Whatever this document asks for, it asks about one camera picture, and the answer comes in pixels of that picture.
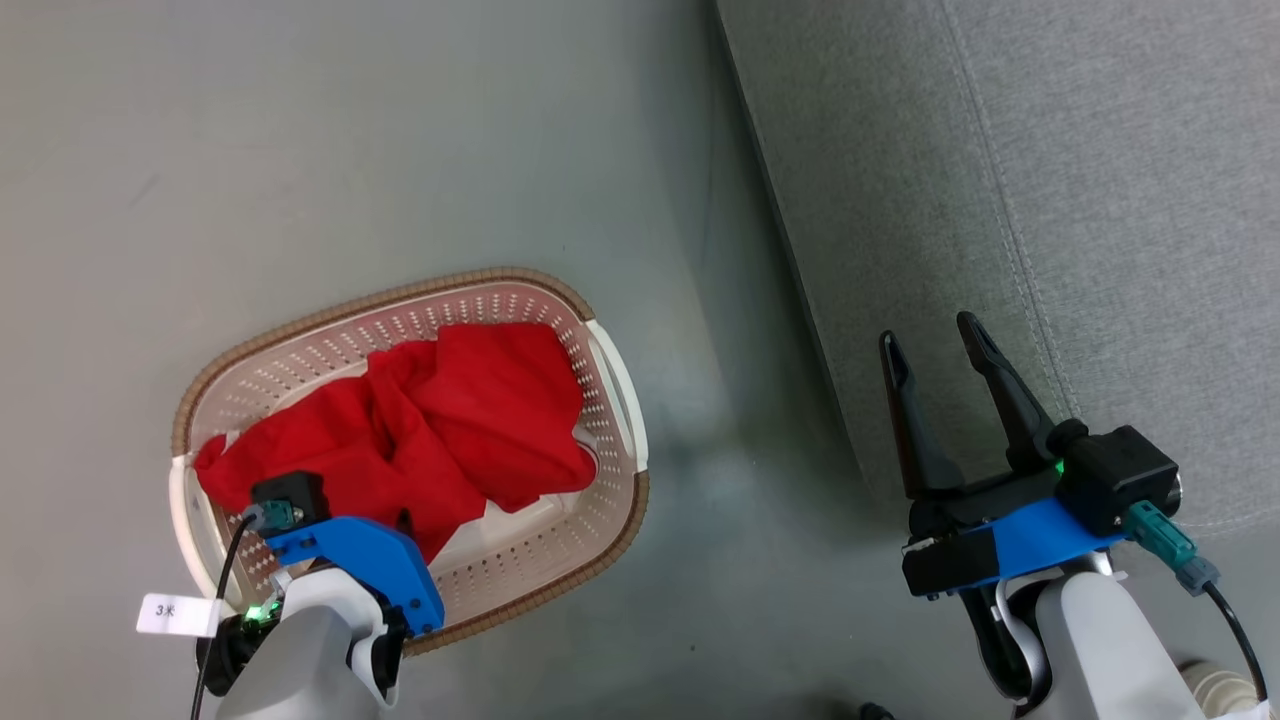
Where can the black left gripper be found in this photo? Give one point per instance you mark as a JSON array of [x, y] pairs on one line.
[[230, 655]]

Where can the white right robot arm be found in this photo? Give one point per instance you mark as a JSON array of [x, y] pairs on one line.
[[1100, 650]]

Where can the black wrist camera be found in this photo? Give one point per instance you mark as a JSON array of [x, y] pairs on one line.
[[1120, 475], [295, 492]]

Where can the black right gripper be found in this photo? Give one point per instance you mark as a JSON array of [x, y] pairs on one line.
[[950, 555]]

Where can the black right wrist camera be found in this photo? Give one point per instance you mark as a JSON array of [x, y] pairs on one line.
[[1120, 475]]

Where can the beige perforated laundry basket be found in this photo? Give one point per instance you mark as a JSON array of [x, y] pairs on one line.
[[520, 300]]

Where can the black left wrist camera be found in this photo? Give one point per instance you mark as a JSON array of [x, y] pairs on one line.
[[295, 492]]

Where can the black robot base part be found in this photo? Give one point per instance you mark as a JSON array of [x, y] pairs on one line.
[[875, 712]]

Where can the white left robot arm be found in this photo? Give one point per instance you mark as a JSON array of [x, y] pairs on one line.
[[300, 660]]

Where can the grey fabric sofa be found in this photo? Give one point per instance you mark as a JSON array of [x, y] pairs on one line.
[[1100, 200]]

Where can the blue camera mount bracket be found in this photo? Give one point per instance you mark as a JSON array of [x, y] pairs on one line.
[[1050, 540], [380, 560]]

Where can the blue left camera mount bracket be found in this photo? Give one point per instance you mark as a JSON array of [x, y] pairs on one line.
[[380, 560]]

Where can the red garment with white cuffs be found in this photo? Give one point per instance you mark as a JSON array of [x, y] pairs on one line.
[[480, 400]]

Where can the blue right camera mount bracket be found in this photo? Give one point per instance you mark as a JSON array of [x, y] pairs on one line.
[[1050, 540]]

